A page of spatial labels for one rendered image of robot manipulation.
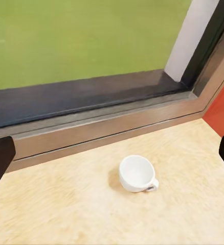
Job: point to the coffee cup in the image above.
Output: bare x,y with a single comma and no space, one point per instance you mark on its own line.
137,173

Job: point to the countertop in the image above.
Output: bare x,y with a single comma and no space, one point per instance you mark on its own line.
79,199

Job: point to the fixed window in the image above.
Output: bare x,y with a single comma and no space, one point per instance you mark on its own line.
80,74

